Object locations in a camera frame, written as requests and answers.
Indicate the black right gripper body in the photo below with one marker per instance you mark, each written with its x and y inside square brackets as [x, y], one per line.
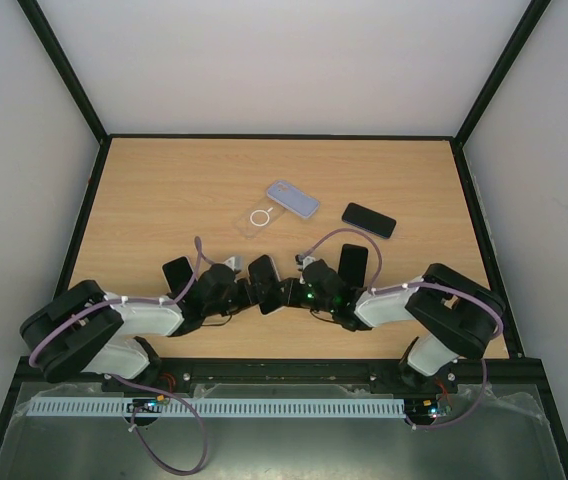
[290, 293]

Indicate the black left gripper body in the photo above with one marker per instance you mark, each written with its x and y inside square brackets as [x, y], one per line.
[234, 304]

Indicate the black phone purple edge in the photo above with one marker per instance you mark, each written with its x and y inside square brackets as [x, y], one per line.
[179, 275]

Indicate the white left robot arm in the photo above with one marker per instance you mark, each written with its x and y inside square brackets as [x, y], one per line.
[87, 329]

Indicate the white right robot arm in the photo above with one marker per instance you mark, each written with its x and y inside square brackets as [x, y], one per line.
[460, 315]

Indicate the clear magsafe phone case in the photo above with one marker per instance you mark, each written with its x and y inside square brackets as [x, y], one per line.
[258, 217]

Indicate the black phone blue edge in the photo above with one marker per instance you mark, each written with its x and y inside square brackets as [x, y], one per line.
[369, 220]

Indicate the lilac phone case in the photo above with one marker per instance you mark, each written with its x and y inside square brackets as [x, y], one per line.
[293, 199]

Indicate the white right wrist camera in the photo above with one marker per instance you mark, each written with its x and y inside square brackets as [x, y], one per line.
[304, 261]

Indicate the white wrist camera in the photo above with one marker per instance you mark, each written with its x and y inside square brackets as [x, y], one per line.
[304, 261]
[235, 263]

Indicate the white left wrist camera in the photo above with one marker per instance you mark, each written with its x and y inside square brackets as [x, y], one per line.
[235, 263]

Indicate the light blue cable duct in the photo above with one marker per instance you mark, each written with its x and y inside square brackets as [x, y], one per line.
[364, 408]

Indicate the black enclosure frame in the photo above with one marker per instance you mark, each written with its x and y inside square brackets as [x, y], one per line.
[524, 29]

